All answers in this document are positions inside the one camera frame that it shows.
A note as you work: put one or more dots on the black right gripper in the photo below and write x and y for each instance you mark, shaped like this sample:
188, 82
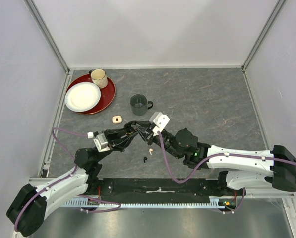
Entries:
150, 137

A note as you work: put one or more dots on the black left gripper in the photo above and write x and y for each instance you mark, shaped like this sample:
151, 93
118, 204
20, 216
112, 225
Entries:
114, 139

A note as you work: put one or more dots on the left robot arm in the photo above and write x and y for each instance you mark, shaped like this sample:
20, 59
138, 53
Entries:
33, 204

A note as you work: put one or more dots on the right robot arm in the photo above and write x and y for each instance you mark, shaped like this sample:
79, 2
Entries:
274, 168

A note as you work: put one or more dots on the white earbud charging case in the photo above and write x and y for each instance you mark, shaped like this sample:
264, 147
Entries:
116, 119

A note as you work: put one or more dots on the dark green mug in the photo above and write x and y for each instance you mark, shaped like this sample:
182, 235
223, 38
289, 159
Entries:
140, 104

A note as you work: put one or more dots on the white paper plate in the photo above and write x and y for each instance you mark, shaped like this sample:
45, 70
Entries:
82, 97

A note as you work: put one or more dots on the cream ceramic cup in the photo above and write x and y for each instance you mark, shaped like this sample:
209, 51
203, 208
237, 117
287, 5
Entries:
99, 77

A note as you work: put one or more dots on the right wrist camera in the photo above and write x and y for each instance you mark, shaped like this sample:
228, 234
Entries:
159, 120

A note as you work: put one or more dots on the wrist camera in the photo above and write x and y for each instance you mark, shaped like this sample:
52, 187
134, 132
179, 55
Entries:
100, 141
159, 120

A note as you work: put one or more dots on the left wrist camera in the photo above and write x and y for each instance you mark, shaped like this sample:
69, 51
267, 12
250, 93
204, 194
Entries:
100, 141

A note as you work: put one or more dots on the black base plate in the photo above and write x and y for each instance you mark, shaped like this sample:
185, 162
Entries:
159, 190

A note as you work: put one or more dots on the grey slotted cable duct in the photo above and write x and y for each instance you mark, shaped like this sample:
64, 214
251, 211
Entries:
85, 203

